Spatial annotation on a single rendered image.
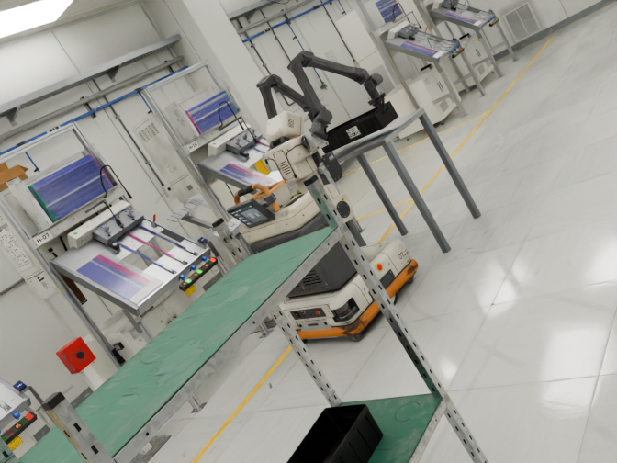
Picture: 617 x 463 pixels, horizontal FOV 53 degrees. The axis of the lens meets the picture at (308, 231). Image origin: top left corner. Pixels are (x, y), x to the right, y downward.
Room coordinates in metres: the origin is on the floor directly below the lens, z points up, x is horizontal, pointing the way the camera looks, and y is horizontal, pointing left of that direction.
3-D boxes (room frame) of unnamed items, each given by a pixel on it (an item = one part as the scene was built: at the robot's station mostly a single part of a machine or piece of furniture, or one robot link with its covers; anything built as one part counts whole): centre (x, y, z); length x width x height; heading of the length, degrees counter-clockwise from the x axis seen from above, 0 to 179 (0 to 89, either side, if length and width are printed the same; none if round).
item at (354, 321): (3.53, -0.01, 0.16); 0.67 x 0.64 x 0.25; 127
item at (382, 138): (3.99, -0.63, 0.40); 0.70 x 0.45 x 0.80; 37
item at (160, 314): (4.24, 1.31, 0.31); 0.70 x 0.65 x 0.62; 137
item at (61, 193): (4.20, 1.18, 1.52); 0.51 x 0.13 x 0.27; 137
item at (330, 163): (3.70, -0.24, 0.84); 0.28 x 0.16 x 0.22; 37
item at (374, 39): (7.88, -2.11, 0.95); 1.36 x 0.82 x 1.90; 47
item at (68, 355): (3.40, 1.47, 0.39); 0.24 x 0.24 x 0.78; 47
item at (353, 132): (3.98, -0.61, 0.90); 0.57 x 0.17 x 0.11; 37
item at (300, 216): (3.47, 0.07, 0.59); 0.55 x 0.34 x 0.83; 37
